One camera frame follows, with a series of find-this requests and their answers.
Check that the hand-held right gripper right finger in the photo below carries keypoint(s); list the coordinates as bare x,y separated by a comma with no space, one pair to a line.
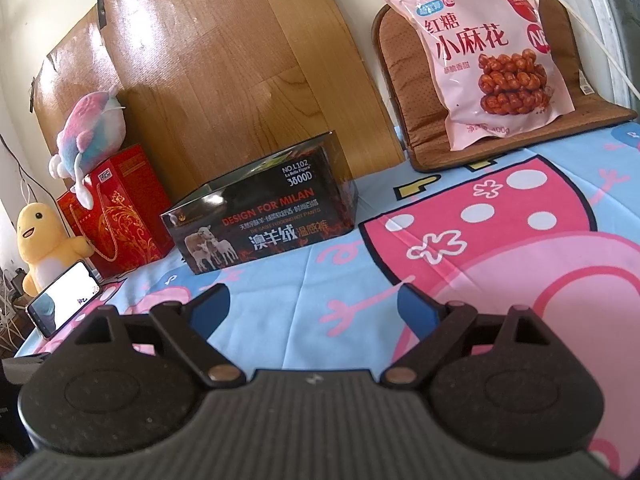
412,305

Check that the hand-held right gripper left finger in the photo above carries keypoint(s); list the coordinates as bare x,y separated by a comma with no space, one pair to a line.
216,301

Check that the black printed cardboard box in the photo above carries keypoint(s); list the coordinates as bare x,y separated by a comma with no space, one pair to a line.
270,210

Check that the cartoon printed blanket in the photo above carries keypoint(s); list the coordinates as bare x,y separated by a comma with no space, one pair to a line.
350,270

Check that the red gift bag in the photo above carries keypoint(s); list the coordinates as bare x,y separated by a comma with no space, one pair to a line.
130,210

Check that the smartphone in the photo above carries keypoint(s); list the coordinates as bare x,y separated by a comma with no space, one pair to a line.
65,295

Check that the yellow plush toy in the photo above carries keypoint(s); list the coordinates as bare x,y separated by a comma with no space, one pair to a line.
40,240

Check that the pink and blue plush toy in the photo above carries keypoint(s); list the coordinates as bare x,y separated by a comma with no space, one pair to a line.
90,135

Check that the brown seat cushion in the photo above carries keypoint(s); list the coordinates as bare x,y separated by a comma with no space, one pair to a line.
400,85

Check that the wooden headboard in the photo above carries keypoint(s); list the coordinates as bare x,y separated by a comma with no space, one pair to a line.
225,60

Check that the large pink snack bag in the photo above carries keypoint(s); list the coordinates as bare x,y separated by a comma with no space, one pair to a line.
480,60

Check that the black tape strip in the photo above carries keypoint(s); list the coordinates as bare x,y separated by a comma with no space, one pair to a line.
102,5
33,95

